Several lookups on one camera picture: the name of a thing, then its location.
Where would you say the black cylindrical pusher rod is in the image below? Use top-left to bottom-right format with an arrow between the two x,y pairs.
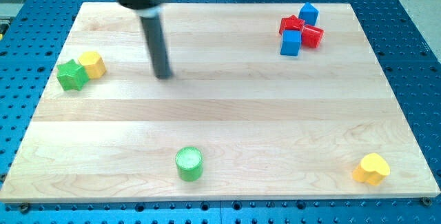
140,7 -> 172,79

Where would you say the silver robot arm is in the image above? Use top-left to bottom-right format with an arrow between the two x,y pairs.
117,0 -> 172,79

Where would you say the yellow hexagon block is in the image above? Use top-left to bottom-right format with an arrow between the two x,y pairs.
78,51 -> 107,79

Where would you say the green circle block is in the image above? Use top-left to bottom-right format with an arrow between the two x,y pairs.
175,146 -> 203,182

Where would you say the green star block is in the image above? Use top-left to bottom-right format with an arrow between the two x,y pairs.
57,59 -> 90,91

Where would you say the blue perforated table plate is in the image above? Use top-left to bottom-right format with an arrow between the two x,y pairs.
1,0 -> 440,223

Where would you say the wooden board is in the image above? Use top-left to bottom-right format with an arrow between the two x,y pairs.
1,2 -> 440,203

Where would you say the blue cube block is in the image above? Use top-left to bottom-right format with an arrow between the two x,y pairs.
280,30 -> 302,56

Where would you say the red star block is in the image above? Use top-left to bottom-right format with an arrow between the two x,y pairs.
279,15 -> 305,35

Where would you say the blue pentagon block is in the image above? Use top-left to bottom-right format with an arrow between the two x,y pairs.
298,2 -> 319,26

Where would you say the red cylinder block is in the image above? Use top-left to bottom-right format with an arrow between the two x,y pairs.
301,25 -> 325,48

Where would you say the yellow heart block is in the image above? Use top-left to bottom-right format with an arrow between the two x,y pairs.
352,153 -> 391,186

